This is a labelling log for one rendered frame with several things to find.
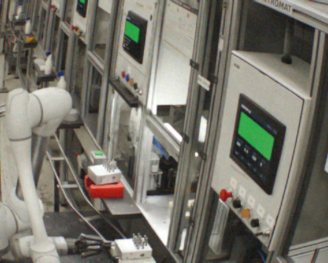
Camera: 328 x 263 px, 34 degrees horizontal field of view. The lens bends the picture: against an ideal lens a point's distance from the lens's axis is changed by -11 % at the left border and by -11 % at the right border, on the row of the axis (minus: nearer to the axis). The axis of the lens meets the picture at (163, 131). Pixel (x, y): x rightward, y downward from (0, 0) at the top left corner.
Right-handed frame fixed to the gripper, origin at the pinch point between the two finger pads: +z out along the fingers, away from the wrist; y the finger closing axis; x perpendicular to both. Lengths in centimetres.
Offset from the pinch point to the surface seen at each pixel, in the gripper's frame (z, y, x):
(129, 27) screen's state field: 17, 78, 53
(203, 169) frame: 21, 48, -29
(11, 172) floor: -14, -88, 241
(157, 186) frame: 35, 5, 39
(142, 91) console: 20, 55, 32
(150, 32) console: 20, 81, 32
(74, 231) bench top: -5.0, -19.8, 41.5
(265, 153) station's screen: 17, 72, -69
